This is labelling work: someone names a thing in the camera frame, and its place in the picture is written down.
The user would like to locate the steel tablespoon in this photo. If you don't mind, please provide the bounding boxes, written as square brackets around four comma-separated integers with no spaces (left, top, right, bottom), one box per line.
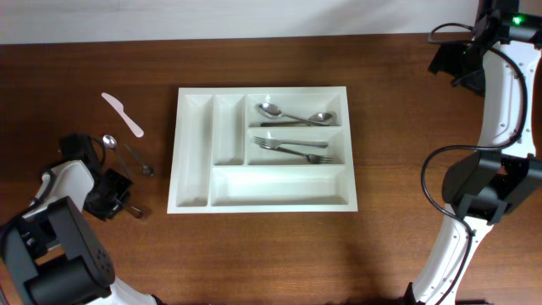
[260,112,336,127]
[256,102,329,127]

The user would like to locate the steel fork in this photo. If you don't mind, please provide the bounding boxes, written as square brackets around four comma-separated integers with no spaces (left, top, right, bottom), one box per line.
[252,136,329,148]
[276,147,333,164]

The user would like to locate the steel tweezers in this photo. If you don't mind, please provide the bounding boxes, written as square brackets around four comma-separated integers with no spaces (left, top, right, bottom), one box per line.
[120,203,146,219]

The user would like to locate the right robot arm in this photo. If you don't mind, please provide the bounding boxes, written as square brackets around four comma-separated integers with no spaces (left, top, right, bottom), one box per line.
[399,0,541,304]

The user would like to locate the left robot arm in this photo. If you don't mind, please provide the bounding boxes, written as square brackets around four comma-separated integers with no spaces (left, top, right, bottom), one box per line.
[1,134,162,305]

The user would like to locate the small dark teaspoon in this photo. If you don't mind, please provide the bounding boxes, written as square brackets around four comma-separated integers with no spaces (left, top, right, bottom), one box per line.
[124,144,155,177]

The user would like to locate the small steel teaspoon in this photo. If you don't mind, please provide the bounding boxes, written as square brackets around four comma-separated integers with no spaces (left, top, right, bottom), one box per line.
[102,135,131,180]

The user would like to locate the pink plastic knife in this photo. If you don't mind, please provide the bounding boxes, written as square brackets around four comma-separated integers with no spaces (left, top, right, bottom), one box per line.
[101,92,145,138]

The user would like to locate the white plastic cutlery tray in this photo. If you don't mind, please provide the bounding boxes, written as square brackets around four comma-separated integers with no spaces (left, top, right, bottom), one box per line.
[167,86,357,214]

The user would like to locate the right black cable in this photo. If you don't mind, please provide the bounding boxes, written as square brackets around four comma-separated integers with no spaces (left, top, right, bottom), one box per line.
[419,21,530,305]

